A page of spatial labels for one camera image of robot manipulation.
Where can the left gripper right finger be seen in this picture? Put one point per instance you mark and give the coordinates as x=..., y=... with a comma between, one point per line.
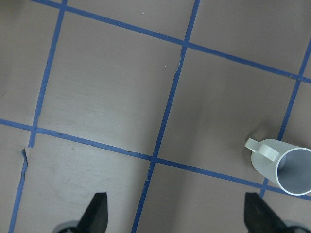
x=260, y=218

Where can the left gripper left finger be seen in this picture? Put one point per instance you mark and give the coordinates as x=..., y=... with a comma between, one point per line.
x=94, y=220

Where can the white HOME mug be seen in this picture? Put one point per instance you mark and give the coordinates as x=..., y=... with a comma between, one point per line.
x=286, y=165

